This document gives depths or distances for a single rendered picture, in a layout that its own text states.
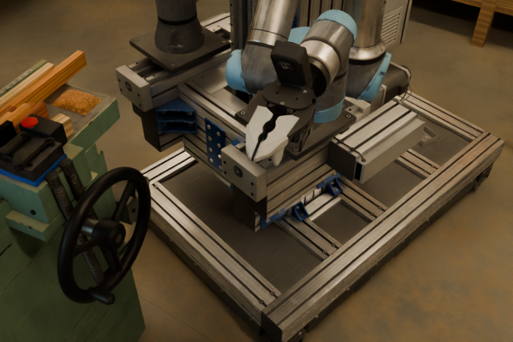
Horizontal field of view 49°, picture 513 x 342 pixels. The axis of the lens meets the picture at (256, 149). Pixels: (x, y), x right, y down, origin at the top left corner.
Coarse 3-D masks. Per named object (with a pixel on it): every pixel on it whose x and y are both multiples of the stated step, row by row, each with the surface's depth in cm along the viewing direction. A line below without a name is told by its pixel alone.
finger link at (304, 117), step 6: (306, 108) 79; (312, 108) 79; (294, 114) 78; (300, 114) 78; (306, 114) 78; (312, 114) 79; (300, 120) 77; (306, 120) 77; (294, 126) 76; (300, 126) 76; (306, 126) 77; (294, 132) 75; (300, 132) 76
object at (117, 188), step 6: (126, 180) 154; (114, 186) 152; (120, 186) 152; (114, 192) 151; (120, 192) 151; (120, 198) 149; (132, 198) 149; (132, 204) 150; (138, 204) 153; (126, 210) 149; (132, 210) 151; (126, 216) 151; (132, 216) 152; (126, 222) 153; (132, 222) 152
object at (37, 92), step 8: (72, 56) 142; (80, 56) 143; (64, 64) 139; (72, 64) 141; (80, 64) 144; (56, 72) 137; (64, 72) 139; (72, 72) 142; (40, 80) 134; (48, 80) 134; (56, 80) 137; (64, 80) 140; (32, 88) 132; (40, 88) 133; (48, 88) 135; (56, 88) 138; (24, 96) 129; (32, 96) 131; (40, 96) 134; (8, 104) 127; (16, 104) 127
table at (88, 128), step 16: (48, 96) 136; (96, 96) 136; (48, 112) 131; (64, 112) 131; (96, 112) 131; (112, 112) 135; (80, 128) 127; (96, 128) 131; (80, 144) 127; (96, 176) 120; (0, 208) 109; (0, 224) 110; (16, 224) 111; (32, 224) 109; (48, 224) 109
